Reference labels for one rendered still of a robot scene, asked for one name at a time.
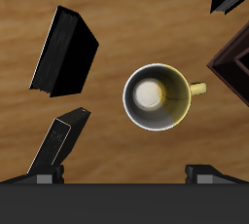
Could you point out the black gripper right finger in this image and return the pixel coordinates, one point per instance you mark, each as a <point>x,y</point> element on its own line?
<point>202,173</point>

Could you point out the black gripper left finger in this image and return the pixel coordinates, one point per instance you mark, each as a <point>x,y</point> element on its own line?
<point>48,173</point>

